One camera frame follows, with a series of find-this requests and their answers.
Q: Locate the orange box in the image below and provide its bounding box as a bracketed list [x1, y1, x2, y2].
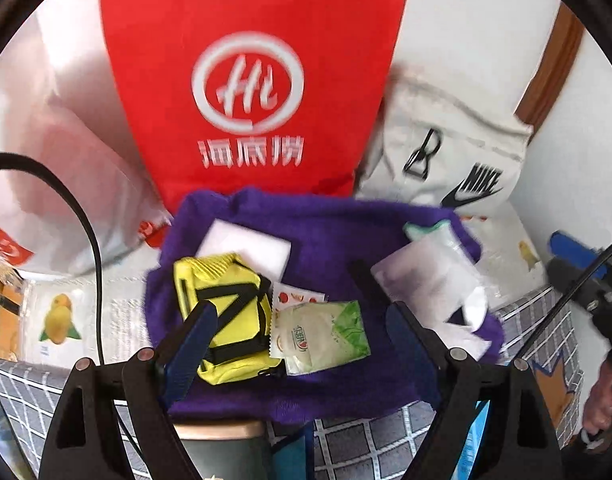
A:
[0, 260, 26, 361]

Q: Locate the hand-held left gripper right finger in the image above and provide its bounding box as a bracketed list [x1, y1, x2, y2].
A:
[348, 259, 567, 480]

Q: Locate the grey checkered bedsheet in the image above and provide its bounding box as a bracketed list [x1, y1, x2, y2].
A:
[0, 280, 587, 480]

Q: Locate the red paper bag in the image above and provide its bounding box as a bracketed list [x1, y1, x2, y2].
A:
[98, 0, 414, 216]

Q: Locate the fruit print wipe pouch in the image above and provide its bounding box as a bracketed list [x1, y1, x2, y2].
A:
[270, 282, 327, 311]

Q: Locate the blue tissue pack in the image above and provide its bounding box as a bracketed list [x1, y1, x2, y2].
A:
[453, 400, 492, 480]

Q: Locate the white cotton glove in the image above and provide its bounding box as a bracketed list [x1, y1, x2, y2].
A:
[458, 285, 488, 328]

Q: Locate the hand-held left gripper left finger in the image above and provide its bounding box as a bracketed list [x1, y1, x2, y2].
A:
[38, 302, 219, 480]

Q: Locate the purple towel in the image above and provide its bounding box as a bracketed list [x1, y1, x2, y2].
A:
[144, 187, 504, 423]

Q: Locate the white plastic shopping bag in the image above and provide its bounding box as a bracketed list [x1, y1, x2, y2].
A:
[0, 10, 174, 281]

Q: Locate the person's right hand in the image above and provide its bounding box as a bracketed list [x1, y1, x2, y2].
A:
[581, 345, 612, 453]

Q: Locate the yellow pouch with black straps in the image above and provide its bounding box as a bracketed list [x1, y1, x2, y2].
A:
[173, 254, 274, 386]

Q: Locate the thick black cable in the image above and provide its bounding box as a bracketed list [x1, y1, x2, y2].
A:
[0, 152, 106, 367]

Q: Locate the clear plastic packet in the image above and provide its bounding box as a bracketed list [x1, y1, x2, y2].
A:
[371, 235, 479, 328]

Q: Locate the wooden headboard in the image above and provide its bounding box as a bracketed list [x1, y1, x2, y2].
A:
[516, 2, 587, 131]

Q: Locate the black box with gold trim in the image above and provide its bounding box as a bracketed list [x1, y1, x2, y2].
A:
[173, 420, 267, 480]

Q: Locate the beige bag with black logo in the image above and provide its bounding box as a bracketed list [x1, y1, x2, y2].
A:
[353, 67, 534, 211]

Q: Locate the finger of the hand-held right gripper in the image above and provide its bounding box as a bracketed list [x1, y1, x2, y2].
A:
[548, 231, 609, 281]

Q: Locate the mint green edged packet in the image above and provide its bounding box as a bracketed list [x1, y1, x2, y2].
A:
[403, 220, 454, 242]

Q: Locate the green and white packet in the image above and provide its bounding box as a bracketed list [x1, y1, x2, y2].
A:
[268, 300, 371, 376]

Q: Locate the white tissue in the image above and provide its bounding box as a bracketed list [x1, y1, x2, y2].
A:
[438, 320, 493, 361]

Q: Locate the parrot print white sheet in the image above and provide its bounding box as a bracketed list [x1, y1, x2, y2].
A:
[16, 200, 552, 368]

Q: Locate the white sponge block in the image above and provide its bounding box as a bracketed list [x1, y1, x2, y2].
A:
[196, 219, 293, 281]

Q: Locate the thin black cable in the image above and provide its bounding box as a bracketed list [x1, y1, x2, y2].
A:
[528, 232, 612, 353]

